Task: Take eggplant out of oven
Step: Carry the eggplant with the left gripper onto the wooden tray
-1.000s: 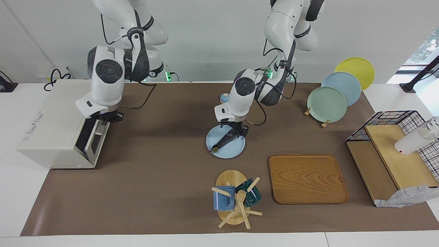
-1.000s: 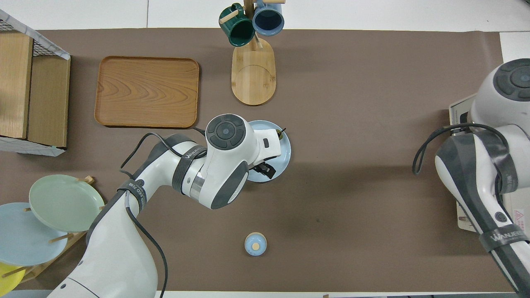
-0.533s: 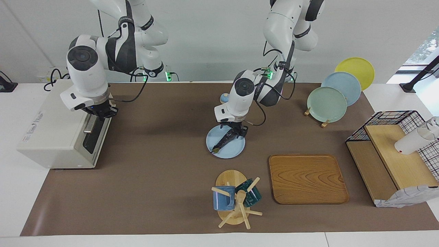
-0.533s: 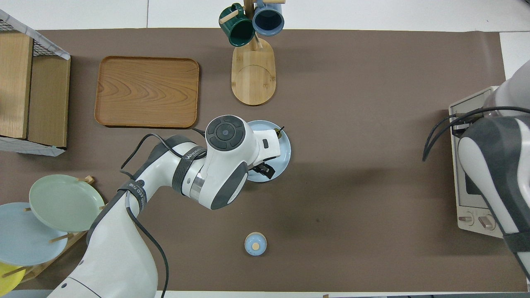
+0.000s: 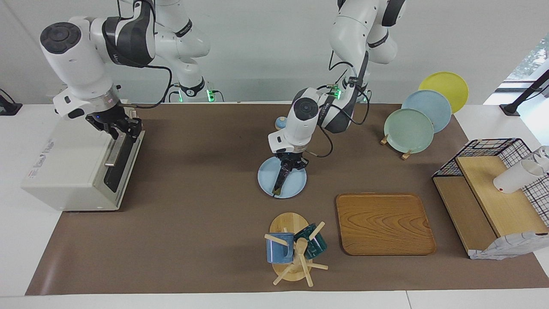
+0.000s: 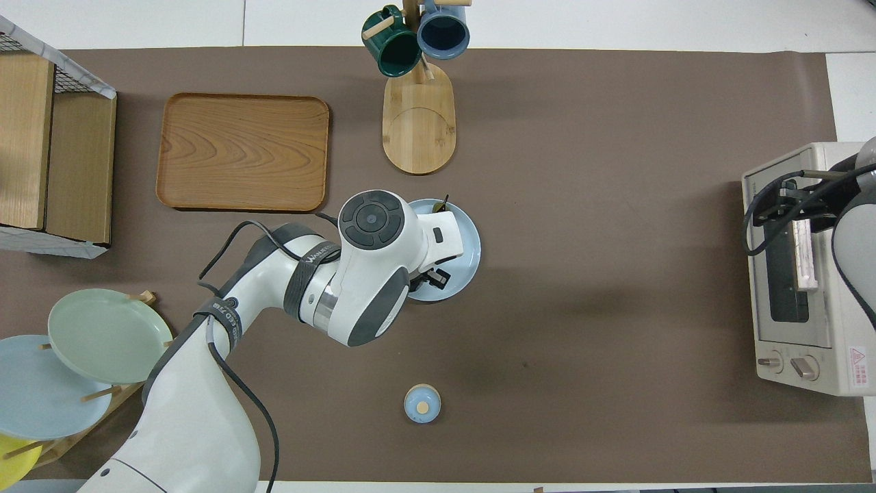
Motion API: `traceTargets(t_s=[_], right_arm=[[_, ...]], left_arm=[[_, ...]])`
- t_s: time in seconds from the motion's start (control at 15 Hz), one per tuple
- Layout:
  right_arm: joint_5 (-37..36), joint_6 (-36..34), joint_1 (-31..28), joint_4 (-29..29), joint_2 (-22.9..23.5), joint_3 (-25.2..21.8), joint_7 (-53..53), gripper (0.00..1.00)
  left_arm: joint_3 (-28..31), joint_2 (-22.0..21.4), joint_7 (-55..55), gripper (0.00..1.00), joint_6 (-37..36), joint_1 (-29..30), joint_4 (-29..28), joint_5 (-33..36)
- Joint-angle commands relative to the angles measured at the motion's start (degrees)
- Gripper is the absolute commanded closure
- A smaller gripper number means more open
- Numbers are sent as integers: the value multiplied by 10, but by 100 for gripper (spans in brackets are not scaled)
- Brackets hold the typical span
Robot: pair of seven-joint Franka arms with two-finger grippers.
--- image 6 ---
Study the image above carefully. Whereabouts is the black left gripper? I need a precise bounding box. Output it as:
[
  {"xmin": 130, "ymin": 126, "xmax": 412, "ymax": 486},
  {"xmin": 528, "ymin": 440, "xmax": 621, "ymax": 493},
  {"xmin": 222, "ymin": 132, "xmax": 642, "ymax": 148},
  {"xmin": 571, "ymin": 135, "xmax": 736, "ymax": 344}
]
[{"xmin": 409, "ymin": 268, "xmax": 452, "ymax": 292}]

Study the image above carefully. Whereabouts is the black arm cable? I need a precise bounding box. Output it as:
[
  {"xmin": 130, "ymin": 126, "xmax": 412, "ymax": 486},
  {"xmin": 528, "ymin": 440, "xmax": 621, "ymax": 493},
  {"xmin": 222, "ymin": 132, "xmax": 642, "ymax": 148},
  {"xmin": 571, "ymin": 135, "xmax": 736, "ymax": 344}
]
[
  {"xmin": 197, "ymin": 212, "xmax": 343, "ymax": 493},
  {"xmin": 744, "ymin": 163, "xmax": 876, "ymax": 258}
]

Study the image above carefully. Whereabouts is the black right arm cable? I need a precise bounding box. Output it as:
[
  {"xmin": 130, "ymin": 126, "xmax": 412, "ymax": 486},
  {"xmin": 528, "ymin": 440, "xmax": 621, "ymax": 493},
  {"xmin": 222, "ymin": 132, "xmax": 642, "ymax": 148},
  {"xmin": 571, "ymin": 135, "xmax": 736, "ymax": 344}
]
[{"xmin": 744, "ymin": 163, "xmax": 876, "ymax": 258}]

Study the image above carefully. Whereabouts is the wooden shelf with wire mesh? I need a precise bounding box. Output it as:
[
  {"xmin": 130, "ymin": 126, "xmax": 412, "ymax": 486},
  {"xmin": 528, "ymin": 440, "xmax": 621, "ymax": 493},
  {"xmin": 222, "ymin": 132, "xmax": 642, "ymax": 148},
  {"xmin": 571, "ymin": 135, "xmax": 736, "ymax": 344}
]
[{"xmin": 0, "ymin": 15, "xmax": 118, "ymax": 260}]

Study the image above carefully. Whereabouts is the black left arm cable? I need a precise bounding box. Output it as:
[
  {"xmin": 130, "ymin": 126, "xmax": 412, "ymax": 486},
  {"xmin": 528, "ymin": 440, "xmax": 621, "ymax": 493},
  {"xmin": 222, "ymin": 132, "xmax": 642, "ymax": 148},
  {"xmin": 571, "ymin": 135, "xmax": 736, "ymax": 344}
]
[{"xmin": 197, "ymin": 212, "xmax": 343, "ymax": 493}]

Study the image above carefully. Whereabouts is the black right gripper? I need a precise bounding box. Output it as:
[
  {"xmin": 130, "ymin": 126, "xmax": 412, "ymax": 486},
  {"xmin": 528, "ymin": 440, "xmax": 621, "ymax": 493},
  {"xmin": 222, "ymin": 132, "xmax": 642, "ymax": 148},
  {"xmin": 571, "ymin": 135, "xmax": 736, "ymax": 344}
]
[{"xmin": 770, "ymin": 178, "xmax": 840, "ymax": 221}]

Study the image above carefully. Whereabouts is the beige toaster oven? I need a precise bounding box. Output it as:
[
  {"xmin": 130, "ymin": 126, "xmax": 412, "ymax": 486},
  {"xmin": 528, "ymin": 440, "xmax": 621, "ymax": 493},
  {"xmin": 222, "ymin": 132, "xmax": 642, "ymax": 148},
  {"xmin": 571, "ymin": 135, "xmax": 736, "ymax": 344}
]
[{"xmin": 742, "ymin": 142, "xmax": 876, "ymax": 397}]

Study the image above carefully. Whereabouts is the light blue plate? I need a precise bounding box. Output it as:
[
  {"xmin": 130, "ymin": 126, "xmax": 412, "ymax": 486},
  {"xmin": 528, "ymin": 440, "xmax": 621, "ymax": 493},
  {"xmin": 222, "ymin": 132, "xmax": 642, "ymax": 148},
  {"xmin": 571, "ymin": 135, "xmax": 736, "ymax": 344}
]
[
  {"xmin": 0, "ymin": 334, "xmax": 114, "ymax": 441},
  {"xmin": 404, "ymin": 199, "xmax": 482, "ymax": 303}
]

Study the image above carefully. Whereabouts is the dark green mug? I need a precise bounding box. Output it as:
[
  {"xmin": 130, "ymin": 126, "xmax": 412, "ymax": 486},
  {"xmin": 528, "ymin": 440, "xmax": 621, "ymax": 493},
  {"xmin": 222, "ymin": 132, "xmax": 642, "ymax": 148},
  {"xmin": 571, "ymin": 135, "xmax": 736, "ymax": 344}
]
[{"xmin": 361, "ymin": 5, "xmax": 423, "ymax": 77}]

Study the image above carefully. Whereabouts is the pale green plate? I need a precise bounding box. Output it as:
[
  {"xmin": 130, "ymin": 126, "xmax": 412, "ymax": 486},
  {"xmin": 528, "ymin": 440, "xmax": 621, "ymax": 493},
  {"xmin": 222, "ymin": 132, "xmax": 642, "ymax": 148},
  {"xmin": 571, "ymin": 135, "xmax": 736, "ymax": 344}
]
[{"xmin": 48, "ymin": 288, "xmax": 175, "ymax": 385}]

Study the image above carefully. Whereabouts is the wooden plate rack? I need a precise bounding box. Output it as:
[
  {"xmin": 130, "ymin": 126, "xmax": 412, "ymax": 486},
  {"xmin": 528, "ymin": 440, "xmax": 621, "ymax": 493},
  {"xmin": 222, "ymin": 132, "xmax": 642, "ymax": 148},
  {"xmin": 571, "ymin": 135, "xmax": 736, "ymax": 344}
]
[{"xmin": 0, "ymin": 291, "xmax": 180, "ymax": 470}]

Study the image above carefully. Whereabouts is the blue mug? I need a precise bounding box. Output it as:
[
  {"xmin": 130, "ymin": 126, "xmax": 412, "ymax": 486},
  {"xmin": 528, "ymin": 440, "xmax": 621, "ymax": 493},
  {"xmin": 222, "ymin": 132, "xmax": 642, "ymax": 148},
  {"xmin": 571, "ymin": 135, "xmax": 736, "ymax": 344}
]
[{"xmin": 416, "ymin": 0, "xmax": 472, "ymax": 60}]

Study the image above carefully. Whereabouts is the large brown table mat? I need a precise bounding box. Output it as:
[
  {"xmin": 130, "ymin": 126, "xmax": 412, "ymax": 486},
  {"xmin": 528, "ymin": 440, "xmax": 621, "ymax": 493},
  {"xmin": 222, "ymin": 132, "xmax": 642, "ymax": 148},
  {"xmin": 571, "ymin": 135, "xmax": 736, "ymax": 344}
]
[{"xmin": 0, "ymin": 47, "xmax": 873, "ymax": 483}]

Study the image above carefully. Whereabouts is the yellow plate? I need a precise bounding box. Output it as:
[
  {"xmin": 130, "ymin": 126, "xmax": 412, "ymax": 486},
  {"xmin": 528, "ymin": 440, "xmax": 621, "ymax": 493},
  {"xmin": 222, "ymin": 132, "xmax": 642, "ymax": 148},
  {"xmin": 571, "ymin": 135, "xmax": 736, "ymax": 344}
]
[{"xmin": 0, "ymin": 433, "xmax": 43, "ymax": 491}]

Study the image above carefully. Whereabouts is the wooden mug tree stand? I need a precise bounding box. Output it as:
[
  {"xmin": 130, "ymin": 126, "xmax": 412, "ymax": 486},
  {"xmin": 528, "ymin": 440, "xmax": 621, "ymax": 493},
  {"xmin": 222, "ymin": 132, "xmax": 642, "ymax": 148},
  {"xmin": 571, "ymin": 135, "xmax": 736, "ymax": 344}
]
[{"xmin": 363, "ymin": 0, "xmax": 473, "ymax": 176}]

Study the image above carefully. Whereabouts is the rectangular wooden tray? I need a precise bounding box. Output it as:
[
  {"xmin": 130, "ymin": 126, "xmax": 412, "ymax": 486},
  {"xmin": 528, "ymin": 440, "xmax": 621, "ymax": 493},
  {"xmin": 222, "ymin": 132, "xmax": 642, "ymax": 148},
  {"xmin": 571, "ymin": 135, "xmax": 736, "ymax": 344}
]
[{"xmin": 155, "ymin": 92, "xmax": 331, "ymax": 213}]

